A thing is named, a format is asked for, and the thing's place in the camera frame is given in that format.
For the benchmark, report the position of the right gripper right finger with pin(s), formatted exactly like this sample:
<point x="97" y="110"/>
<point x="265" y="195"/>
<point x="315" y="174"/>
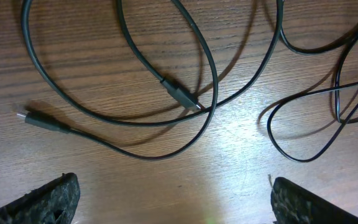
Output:
<point x="292" y="204"/>

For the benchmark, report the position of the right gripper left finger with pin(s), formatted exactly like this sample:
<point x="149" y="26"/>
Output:
<point x="54" y="202"/>

